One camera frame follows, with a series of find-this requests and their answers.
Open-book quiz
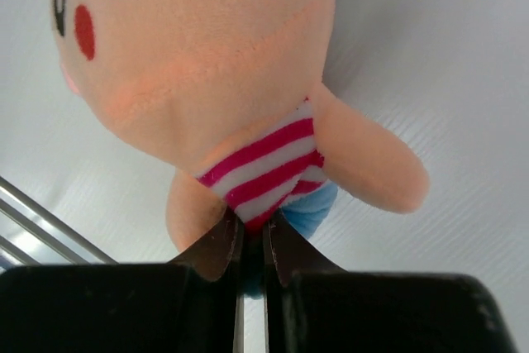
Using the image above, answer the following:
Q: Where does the aluminium front rail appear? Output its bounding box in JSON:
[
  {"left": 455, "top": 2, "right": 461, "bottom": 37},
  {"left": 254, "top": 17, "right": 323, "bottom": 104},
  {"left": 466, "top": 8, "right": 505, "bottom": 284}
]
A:
[{"left": 1, "top": 178, "right": 116, "bottom": 271}]

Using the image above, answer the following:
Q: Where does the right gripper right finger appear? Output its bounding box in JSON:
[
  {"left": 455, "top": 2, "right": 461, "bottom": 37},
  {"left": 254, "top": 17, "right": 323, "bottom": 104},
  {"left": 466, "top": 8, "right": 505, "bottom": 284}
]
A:
[{"left": 262, "top": 212, "right": 517, "bottom": 353}]

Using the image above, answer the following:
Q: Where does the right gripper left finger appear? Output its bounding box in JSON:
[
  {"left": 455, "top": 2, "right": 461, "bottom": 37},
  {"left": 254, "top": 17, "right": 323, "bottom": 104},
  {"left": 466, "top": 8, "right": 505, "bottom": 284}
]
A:
[{"left": 1, "top": 213, "right": 244, "bottom": 352}]

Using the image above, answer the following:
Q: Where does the boy doll plush striped shirt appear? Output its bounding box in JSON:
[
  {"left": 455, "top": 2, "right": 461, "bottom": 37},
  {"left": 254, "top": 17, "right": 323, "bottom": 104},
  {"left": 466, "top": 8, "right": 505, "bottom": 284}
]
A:
[{"left": 51, "top": 0, "right": 429, "bottom": 251}]

